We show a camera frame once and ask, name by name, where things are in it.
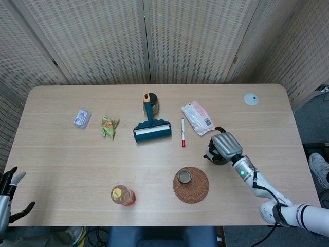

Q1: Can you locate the crumpled green snack wrapper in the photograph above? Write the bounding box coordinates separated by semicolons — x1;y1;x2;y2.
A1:
100;115;120;140

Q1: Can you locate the grey sneaker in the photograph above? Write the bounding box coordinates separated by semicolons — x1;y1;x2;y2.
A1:
307;152;329;190

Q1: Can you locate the white and green shoe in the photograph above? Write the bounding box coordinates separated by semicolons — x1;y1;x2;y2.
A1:
64;226;85;245

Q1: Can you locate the glass jar black lid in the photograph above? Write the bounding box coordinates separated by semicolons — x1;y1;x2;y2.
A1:
142;92;159;116

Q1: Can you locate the black equipment frame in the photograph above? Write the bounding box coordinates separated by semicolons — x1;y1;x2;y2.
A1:
302;142;329;155

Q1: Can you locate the white pink plastic packet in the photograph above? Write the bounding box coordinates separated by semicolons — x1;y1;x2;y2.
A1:
181;100;217;136

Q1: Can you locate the grey round cable grommet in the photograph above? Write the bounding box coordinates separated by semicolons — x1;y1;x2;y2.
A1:
243;93;260;106

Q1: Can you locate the white marker red cap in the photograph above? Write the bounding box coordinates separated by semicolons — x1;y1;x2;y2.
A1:
181;118;187;148

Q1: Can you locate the small clear plastic box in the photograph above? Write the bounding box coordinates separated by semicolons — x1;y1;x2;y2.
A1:
73;110;92;129

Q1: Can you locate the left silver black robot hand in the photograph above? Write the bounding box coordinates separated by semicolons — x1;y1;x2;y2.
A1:
0;166;36;234

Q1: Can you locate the woven folding screen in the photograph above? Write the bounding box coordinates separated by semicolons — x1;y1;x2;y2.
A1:
0;0;329;168

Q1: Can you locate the blue padded base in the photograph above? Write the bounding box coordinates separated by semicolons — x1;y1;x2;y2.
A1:
106;226;219;247

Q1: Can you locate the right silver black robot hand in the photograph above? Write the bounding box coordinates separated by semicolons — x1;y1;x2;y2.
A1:
203;126;244;165

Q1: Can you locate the orange drink bottle yellow cap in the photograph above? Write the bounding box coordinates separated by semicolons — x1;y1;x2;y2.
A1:
111;185;136;206

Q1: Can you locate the round woven brown coaster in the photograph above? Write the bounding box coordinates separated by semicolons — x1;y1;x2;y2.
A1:
173;166;210;204

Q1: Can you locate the teal lint roller orange handle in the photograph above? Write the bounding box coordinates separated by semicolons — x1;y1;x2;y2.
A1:
133;91;172;143

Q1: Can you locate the dark ceramic teacup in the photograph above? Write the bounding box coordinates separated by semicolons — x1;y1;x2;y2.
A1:
178;167;193;184

